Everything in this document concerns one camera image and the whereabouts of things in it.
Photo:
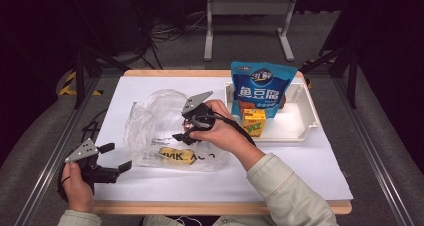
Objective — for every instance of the blue snack pouch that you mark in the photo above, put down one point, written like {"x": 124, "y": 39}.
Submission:
{"x": 263, "y": 92}

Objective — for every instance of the person's left hand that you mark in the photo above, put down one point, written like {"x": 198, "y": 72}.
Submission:
{"x": 76, "y": 192}

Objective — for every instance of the white plastic tray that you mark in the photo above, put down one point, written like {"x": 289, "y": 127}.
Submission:
{"x": 296, "y": 122}

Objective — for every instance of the yellow drink carton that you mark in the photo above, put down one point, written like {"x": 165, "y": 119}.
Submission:
{"x": 254, "y": 124}

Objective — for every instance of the person's right hand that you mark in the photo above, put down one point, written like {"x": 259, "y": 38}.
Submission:
{"x": 223, "y": 132}

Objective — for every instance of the clear smiley print plastic bag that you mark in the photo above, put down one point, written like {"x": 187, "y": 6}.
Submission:
{"x": 150, "y": 136}

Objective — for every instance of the yellow black striped tape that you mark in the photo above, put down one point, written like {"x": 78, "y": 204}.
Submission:
{"x": 68, "y": 82}

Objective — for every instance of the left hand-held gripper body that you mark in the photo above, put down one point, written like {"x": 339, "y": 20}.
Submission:
{"x": 83, "y": 150}

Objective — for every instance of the grey metal frame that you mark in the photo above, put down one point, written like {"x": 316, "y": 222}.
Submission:
{"x": 250, "y": 6}

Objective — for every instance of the person's pale jacket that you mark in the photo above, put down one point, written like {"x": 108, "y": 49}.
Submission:
{"x": 200, "y": 222}

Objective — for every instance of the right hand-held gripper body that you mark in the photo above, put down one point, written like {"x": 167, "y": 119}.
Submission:
{"x": 196, "y": 101}

